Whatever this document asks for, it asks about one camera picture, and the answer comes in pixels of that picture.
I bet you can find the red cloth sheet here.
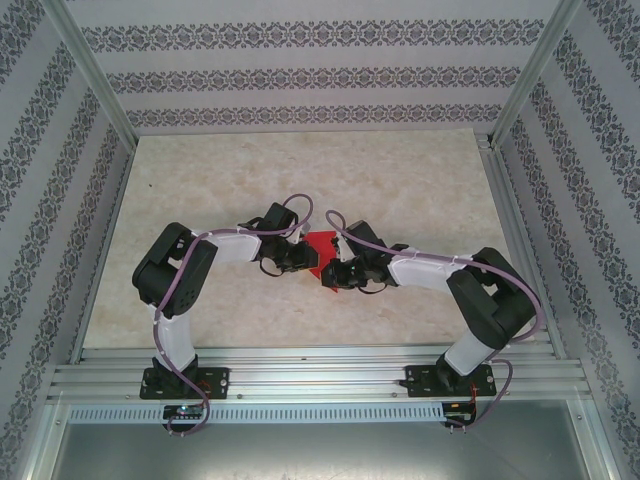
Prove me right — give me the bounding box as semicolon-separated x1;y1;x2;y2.
304;230;352;295

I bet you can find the grey sheet metal panel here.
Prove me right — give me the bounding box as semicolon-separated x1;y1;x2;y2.
22;399;619;480

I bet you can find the small dark circuit board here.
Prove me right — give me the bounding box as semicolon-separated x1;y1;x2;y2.
442;402;479;426

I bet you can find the circuit board with green light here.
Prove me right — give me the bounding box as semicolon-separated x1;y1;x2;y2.
163;404;207;421

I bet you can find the aluminium mounting rail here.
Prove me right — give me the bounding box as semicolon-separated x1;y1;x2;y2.
47;343;596;405

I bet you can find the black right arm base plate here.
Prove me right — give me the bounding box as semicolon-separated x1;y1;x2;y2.
404;364;497;399

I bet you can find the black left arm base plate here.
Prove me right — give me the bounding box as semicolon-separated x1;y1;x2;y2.
139;367;231;401

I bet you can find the wide aluminium table side rail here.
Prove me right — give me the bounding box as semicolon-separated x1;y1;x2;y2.
474;132;569;361

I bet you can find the slotted grey cable duct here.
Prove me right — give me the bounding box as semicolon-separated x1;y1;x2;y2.
67;404;446;424

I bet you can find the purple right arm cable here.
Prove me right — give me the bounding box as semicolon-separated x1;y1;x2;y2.
324;208;546;437

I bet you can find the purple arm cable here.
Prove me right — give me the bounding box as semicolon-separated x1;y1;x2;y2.
324;208;546;437
153;193;316;440

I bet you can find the thin aluminium table side rail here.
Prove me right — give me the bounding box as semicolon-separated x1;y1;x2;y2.
69;139;139;364

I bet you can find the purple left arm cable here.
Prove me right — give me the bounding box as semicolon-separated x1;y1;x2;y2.
153;193;316;440

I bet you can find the aluminium frame post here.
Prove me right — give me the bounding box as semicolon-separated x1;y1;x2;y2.
39;0;141;149
487;0;586;151

